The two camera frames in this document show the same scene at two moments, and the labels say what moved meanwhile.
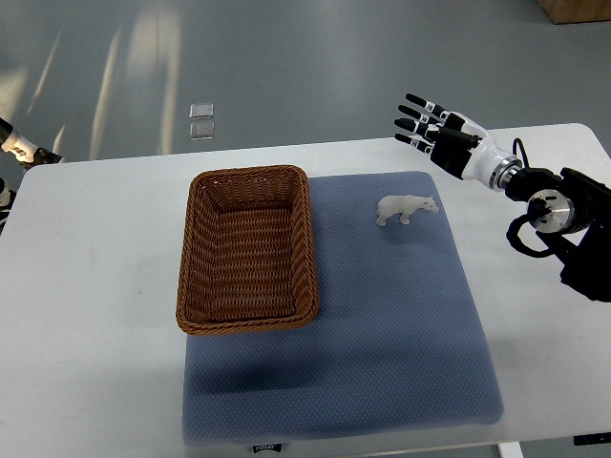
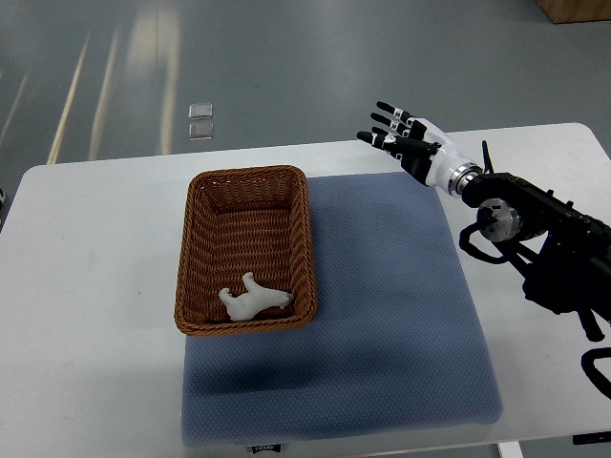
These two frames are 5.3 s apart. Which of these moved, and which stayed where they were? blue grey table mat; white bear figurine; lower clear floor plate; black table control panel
Moved: white bear figurine
Stayed: blue grey table mat; lower clear floor plate; black table control panel
